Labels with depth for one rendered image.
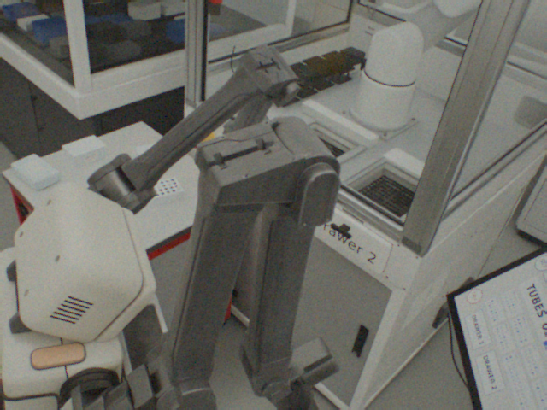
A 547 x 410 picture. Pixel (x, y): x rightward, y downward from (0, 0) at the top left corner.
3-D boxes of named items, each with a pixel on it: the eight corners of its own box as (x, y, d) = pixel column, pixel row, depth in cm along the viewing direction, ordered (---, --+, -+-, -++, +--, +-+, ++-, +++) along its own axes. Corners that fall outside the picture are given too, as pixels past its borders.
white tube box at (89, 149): (75, 168, 185) (73, 156, 182) (63, 157, 189) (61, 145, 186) (107, 156, 192) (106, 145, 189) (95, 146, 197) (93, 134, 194)
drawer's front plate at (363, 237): (379, 274, 152) (389, 247, 145) (306, 223, 167) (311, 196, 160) (383, 272, 153) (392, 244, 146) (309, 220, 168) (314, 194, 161)
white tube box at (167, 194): (149, 207, 173) (149, 199, 170) (140, 193, 178) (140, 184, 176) (184, 199, 178) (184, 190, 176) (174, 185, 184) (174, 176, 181)
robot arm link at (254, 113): (248, 51, 98) (283, 97, 98) (272, 38, 100) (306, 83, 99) (215, 130, 139) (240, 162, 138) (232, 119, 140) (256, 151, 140)
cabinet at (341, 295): (353, 433, 199) (410, 296, 149) (184, 280, 250) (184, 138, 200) (469, 307, 256) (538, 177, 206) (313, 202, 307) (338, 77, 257)
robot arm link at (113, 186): (73, 198, 99) (90, 221, 99) (114, 166, 98) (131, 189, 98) (93, 197, 108) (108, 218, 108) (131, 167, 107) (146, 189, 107)
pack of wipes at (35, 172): (61, 180, 179) (60, 170, 176) (37, 192, 173) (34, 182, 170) (36, 162, 185) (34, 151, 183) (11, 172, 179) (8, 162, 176)
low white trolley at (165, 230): (120, 411, 196) (98, 273, 149) (39, 312, 227) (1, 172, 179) (232, 330, 231) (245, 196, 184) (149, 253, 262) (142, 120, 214)
